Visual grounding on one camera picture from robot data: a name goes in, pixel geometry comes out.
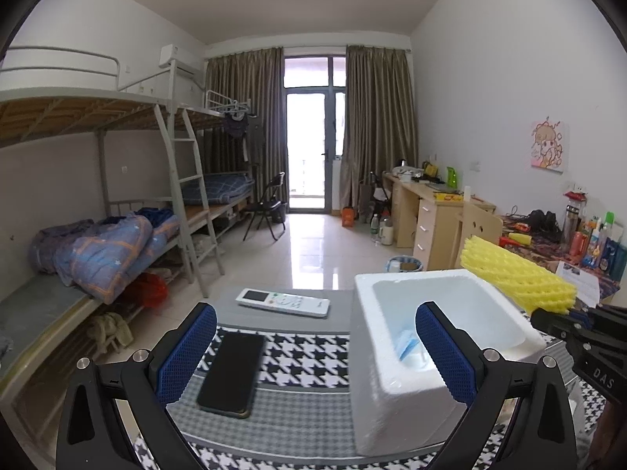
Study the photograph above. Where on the brown curtain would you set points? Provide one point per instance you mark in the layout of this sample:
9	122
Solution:
380	122
253	137

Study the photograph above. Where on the black smartphone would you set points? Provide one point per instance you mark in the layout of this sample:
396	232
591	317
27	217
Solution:
230	383

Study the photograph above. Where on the glass balcony door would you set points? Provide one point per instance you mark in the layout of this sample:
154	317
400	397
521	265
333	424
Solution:
314	88

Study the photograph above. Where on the metal bunk bed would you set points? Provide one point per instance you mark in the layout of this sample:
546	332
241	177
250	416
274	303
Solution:
36	372

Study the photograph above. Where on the blue plaid quilt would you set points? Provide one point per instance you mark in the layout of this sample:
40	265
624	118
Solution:
102	258

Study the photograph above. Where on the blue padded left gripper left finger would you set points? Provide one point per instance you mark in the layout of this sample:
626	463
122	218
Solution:
92	434

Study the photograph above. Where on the white wall air conditioner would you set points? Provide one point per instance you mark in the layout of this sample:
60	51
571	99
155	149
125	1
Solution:
185	60

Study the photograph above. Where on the white styrofoam box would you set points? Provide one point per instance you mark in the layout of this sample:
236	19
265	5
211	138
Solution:
399	401

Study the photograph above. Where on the orange bucket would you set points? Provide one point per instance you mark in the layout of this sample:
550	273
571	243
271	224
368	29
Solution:
348	217

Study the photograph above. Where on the blue face mask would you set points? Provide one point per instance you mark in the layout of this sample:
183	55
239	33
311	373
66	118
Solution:
409	349

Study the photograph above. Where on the right brown curtain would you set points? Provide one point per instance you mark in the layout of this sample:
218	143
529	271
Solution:
380	122

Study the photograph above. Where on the smiley face wooden chair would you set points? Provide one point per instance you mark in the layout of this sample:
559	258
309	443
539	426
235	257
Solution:
474	220

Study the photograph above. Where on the houndstooth table mat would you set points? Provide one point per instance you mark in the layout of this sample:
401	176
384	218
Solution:
301	416

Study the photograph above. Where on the anime girl wall poster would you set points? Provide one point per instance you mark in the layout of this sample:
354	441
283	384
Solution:
550	146

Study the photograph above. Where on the left brown curtain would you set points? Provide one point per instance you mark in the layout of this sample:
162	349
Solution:
253	137

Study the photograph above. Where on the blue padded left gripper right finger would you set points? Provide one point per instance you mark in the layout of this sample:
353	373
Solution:
540	434

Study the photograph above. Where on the white remote control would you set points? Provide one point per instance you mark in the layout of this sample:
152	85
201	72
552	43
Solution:
284	303

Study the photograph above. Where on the yellow egg-crate foam sponge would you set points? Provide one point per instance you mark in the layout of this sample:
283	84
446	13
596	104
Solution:
528	285

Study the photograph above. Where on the wooden desk with drawers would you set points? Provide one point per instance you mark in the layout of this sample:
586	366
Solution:
424	222

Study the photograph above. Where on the white paper sheets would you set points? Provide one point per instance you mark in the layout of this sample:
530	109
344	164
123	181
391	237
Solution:
587	285

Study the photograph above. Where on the black folding chair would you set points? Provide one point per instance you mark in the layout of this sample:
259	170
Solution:
270	209

